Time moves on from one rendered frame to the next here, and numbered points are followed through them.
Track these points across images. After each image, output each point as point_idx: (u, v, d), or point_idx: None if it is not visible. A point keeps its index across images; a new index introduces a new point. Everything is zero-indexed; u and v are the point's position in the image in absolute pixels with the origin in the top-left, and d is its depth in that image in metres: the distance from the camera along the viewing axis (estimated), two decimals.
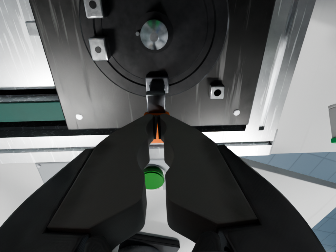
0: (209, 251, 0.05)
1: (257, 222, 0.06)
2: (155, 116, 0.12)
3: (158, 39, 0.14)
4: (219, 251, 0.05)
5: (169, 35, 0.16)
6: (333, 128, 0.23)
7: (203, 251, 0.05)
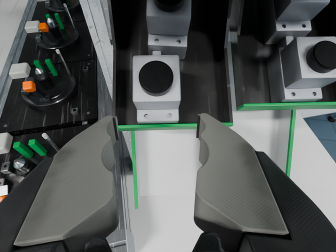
0: (209, 251, 0.05)
1: (287, 236, 0.06)
2: (115, 117, 0.12)
3: (17, 161, 0.36)
4: (219, 251, 0.05)
5: (30, 166, 0.38)
6: (136, 201, 0.36)
7: (203, 251, 0.05)
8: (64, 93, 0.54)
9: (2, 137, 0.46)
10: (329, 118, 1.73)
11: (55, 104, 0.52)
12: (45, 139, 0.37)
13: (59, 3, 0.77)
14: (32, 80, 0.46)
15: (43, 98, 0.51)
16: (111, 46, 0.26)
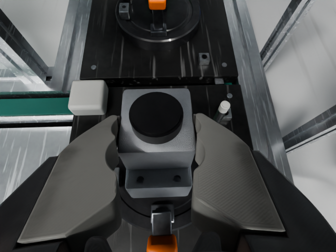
0: (209, 251, 0.05)
1: (284, 234, 0.06)
2: (119, 117, 0.12)
3: None
4: (219, 251, 0.05)
5: None
6: None
7: (203, 251, 0.05)
8: (185, 25, 0.32)
9: (97, 87, 0.27)
10: None
11: (173, 41, 0.31)
12: (219, 113, 0.18)
13: None
14: None
15: (159, 28, 0.29)
16: None
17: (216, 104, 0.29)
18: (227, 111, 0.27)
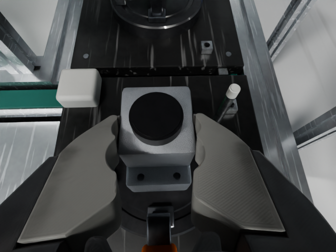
0: (209, 251, 0.05)
1: (284, 234, 0.06)
2: (119, 117, 0.12)
3: None
4: (219, 251, 0.05)
5: None
6: None
7: (203, 251, 0.05)
8: (186, 11, 0.29)
9: (89, 76, 0.24)
10: None
11: (173, 28, 0.28)
12: (227, 99, 0.15)
13: None
14: None
15: (157, 12, 0.27)
16: None
17: (220, 95, 0.26)
18: (232, 103, 0.25)
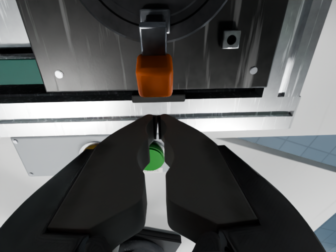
0: (209, 251, 0.05)
1: (257, 222, 0.06)
2: (155, 116, 0.12)
3: None
4: (219, 251, 0.05)
5: None
6: None
7: (203, 251, 0.05)
8: None
9: None
10: None
11: None
12: None
13: None
14: None
15: None
16: None
17: None
18: None
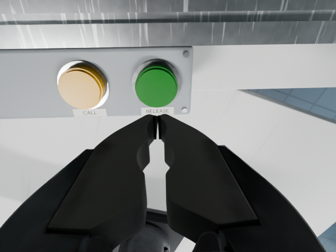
0: (209, 251, 0.05)
1: (257, 222, 0.06)
2: (155, 116, 0.12)
3: None
4: (219, 251, 0.05)
5: None
6: None
7: (203, 251, 0.05)
8: None
9: None
10: None
11: None
12: None
13: None
14: None
15: None
16: None
17: None
18: None
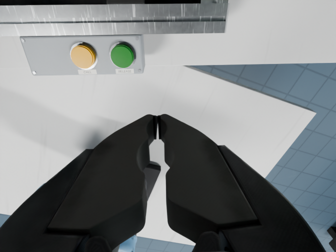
0: (209, 251, 0.05)
1: (257, 222, 0.06)
2: (155, 116, 0.12)
3: None
4: (219, 251, 0.05)
5: None
6: None
7: (203, 251, 0.05)
8: None
9: None
10: None
11: None
12: None
13: None
14: None
15: None
16: None
17: None
18: None
